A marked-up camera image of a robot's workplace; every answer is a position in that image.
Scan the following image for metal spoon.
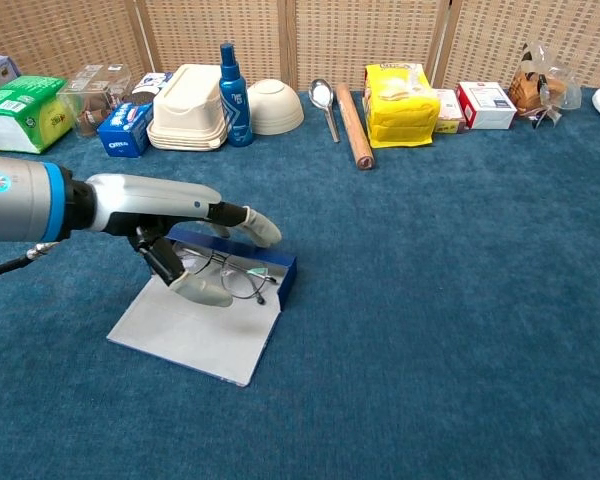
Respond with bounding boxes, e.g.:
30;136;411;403
308;78;341;144

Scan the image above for clear bag of pastries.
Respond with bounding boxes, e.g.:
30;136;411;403
508;40;583;129

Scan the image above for blue spray bottle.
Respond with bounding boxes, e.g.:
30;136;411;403
218;42;255;148

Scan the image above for blue carpet table cover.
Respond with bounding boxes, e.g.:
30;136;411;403
0;85;600;480

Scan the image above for blue Oreo cookie box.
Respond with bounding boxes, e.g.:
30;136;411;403
96;72;174;159

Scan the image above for yellow biscuit pack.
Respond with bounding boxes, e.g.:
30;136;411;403
363;62;442;150

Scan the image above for white red box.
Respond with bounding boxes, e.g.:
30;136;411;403
455;81;518;131

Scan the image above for clear plastic cookie box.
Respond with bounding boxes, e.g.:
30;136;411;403
57;63;133;139

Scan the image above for wooden rolling pin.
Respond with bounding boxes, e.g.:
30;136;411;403
334;82;376;171

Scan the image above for wicker folding screen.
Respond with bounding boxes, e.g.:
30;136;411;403
0;0;600;94

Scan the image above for blue grey glasses case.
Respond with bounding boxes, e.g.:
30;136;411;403
105;228;299;388

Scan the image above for beige lidded lunch box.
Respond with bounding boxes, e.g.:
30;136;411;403
146;63;230;152

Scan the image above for green tissue pack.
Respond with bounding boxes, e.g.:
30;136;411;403
0;74;74;155

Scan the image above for thin-framed eyeglasses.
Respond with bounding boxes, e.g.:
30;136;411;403
177;244;280;307

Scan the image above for beige upturned bowl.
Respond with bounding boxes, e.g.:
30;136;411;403
246;78;306;137

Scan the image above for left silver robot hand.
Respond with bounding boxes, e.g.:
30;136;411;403
87;173;283;309

